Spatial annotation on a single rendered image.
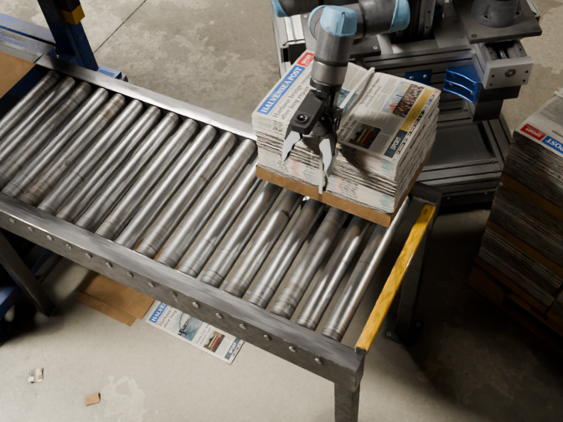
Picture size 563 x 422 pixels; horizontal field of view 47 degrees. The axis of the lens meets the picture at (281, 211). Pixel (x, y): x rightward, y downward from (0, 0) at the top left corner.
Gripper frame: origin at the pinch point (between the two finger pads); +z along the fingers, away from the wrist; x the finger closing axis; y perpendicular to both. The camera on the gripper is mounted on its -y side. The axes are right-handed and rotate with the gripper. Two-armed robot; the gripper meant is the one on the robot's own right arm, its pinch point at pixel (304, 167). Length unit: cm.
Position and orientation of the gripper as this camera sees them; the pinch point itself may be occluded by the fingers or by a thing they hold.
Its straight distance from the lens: 148.6
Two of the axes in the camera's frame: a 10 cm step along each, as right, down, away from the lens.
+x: -8.8, -3.4, 3.3
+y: 4.4, -3.3, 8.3
